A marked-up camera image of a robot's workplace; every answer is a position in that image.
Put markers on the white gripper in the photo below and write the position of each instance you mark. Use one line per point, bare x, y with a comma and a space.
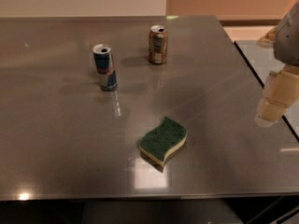
288, 42

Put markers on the green yellow sponge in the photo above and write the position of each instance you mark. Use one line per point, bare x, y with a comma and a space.
161, 142

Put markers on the blue silver energy drink can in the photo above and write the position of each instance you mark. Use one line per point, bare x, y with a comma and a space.
102, 54

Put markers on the orange soda can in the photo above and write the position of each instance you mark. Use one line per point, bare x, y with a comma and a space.
157, 44

